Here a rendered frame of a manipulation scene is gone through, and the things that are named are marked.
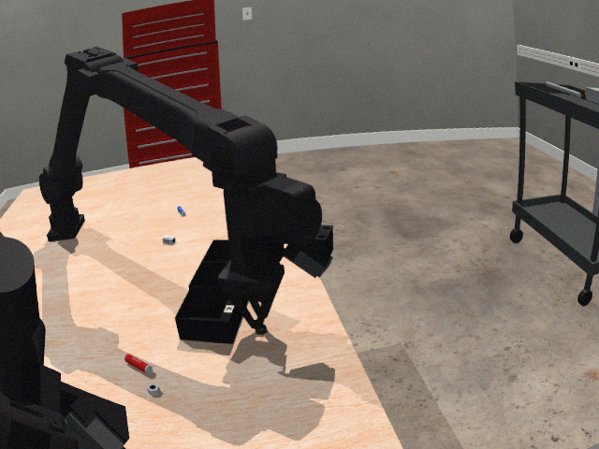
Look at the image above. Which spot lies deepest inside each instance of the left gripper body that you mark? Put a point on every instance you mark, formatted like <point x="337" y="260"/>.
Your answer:
<point x="233" y="276"/>

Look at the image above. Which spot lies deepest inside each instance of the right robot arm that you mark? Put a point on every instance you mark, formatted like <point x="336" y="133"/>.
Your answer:
<point x="95" y="422"/>

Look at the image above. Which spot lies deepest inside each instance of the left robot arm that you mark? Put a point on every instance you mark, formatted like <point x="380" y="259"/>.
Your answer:
<point x="286" y="209"/>

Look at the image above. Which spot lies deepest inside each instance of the red battery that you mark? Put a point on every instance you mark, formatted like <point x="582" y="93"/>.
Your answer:
<point x="131" y="360"/>

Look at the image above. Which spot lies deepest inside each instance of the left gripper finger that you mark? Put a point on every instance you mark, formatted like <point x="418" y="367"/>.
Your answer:
<point x="255" y="305"/>
<point x="264" y="298"/>

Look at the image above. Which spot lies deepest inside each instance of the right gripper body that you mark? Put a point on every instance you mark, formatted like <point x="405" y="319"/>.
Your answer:
<point x="10" y="383"/>

